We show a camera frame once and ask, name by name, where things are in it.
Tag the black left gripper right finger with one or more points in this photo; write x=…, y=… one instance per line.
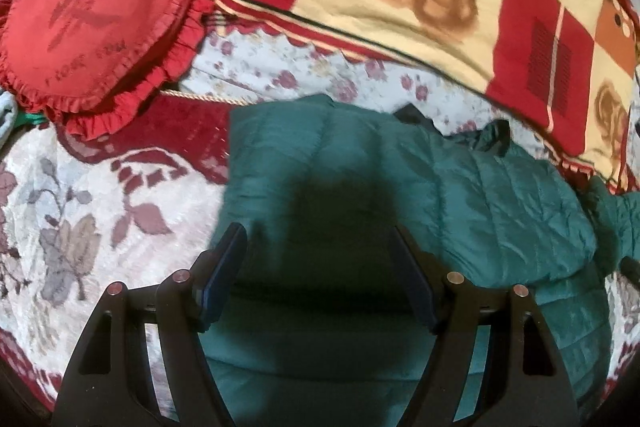
x=494, y=361

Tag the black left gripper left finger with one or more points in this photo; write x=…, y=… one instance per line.
x=108, y=381

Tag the green quilted puffer jacket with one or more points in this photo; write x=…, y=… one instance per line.
x=318, y=330

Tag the white maroon floral bedspread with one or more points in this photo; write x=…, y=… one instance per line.
x=133, y=208

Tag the small-flower print white sheet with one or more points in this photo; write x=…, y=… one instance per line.
x=259, y=67

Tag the red heart-shaped ruffled pillow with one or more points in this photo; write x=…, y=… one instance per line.
x=90, y=65

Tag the red cream rose blanket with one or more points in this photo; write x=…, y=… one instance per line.
x=565, y=66

